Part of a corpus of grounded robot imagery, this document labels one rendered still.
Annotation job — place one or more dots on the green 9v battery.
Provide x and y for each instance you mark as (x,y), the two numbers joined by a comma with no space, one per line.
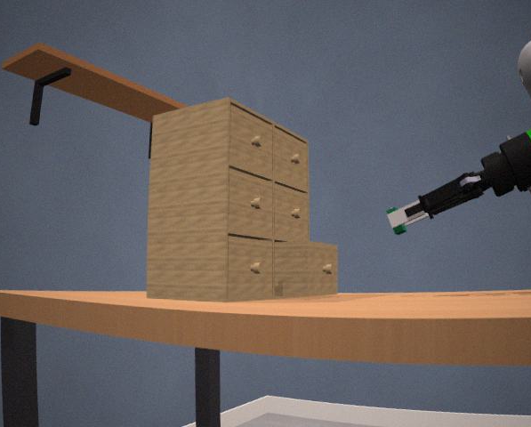
(399,229)

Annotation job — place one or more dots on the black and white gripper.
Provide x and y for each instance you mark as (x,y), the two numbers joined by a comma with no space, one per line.
(495,173)

